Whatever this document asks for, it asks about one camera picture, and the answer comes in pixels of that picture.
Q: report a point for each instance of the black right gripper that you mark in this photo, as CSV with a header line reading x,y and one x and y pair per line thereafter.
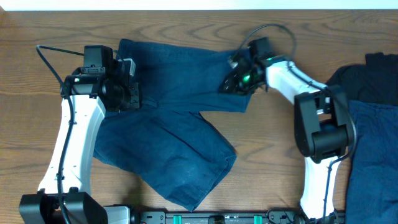
x,y
233,87

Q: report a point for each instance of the black garment on right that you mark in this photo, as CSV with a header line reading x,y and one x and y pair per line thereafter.
x,y
375,81

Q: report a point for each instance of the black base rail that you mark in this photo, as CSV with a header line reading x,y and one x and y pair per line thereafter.
x,y
217,217

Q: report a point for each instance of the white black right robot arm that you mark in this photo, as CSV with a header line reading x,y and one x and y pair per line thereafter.
x,y
323,126

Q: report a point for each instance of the dark blue denim shorts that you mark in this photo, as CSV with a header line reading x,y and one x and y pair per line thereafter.
x,y
167,142

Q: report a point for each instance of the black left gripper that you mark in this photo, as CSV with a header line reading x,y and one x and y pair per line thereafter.
x,y
135,101

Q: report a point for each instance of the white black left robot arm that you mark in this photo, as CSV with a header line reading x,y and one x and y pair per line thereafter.
x,y
102,84

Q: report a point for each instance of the blue garment on right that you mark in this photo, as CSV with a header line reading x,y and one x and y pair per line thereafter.
x,y
372,188

